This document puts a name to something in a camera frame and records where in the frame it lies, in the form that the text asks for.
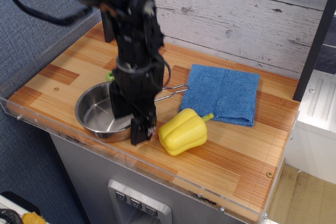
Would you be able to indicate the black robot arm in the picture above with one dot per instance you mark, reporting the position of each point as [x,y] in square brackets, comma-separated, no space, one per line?
[136,30]

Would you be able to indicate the blue folded towel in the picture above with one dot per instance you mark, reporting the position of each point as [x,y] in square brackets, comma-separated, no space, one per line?
[230,95]

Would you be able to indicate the grey cabinet with dispenser panel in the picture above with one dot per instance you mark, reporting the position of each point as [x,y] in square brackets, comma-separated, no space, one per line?
[112,193]

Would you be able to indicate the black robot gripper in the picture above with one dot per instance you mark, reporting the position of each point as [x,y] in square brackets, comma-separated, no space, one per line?
[133,92]

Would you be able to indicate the white toy sink counter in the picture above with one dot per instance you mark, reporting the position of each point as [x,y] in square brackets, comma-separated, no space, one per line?
[311,147]

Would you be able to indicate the yellow toy bell pepper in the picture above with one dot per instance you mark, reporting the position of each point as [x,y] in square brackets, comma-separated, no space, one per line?
[185,131]

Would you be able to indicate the black vertical post left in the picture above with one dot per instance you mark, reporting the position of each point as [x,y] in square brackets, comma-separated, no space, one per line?
[107,28]

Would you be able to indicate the black vertical post right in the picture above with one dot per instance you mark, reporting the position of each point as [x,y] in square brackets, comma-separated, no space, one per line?
[316,46]

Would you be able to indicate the clear acrylic table guard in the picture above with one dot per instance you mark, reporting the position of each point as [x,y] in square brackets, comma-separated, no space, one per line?
[229,178]

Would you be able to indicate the black vertical post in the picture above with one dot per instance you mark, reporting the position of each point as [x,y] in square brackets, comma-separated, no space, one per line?
[107,28]
[316,46]

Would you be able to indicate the stainless steel pan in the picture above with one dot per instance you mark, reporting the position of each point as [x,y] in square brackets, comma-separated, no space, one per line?
[93,111]

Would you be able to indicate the green handled grey spatula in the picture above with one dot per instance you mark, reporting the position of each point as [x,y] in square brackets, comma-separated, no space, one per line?
[109,77]

